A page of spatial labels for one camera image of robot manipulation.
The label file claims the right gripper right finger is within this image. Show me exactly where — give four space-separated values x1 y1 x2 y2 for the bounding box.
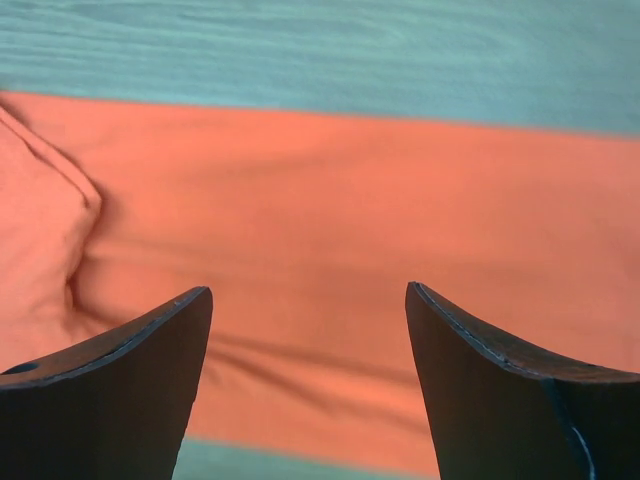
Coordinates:
405 282 639 480

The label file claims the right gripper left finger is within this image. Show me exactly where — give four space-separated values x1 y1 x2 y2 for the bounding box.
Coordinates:
1 287 213 479

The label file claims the orange t shirt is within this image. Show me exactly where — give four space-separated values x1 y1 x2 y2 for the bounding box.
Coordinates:
1 92 639 475

